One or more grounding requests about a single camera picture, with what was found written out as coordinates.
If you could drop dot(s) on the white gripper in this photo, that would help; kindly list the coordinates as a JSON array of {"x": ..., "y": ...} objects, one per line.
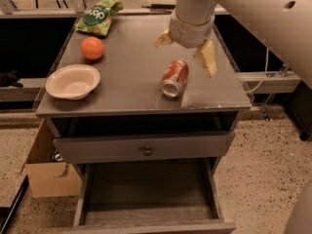
[{"x": 189, "y": 33}]

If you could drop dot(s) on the red coke can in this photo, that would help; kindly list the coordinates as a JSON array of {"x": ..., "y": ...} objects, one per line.
[{"x": 175, "y": 78}]

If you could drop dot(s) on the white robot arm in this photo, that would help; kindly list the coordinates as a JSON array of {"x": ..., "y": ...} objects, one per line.
[{"x": 283, "y": 26}]

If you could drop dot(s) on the grey wooden drawer cabinet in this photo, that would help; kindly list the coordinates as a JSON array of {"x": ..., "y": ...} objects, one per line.
[{"x": 128, "y": 100}]

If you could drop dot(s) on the grey top drawer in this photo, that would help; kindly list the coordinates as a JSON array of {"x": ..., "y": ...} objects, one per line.
[{"x": 103, "y": 149}]

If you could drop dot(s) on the round metal drawer knob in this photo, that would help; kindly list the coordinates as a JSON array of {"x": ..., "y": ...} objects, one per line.
[{"x": 147, "y": 151}]

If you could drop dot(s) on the open grey middle drawer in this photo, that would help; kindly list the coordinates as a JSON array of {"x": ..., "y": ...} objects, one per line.
[{"x": 149, "y": 197}]

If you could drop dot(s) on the black tool on ledge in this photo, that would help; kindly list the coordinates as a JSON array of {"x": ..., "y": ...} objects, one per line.
[{"x": 160, "y": 7}]

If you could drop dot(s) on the green chip bag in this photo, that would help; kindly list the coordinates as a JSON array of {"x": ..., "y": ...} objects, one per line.
[{"x": 98, "y": 20}]

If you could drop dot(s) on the orange fruit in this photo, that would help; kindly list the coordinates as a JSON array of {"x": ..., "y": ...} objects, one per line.
[{"x": 92, "y": 48}]

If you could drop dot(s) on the white paper bowl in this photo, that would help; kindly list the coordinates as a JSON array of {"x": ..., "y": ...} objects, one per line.
[{"x": 72, "y": 82}]

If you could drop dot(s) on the black object at left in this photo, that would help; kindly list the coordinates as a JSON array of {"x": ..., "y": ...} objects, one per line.
[{"x": 8, "y": 79}]

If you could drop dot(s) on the brown cardboard box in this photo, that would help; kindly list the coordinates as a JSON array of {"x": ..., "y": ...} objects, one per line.
[{"x": 48, "y": 177}]

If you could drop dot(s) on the metal clamp bracket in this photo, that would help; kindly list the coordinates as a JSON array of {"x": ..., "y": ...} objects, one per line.
[{"x": 283, "y": 71}]

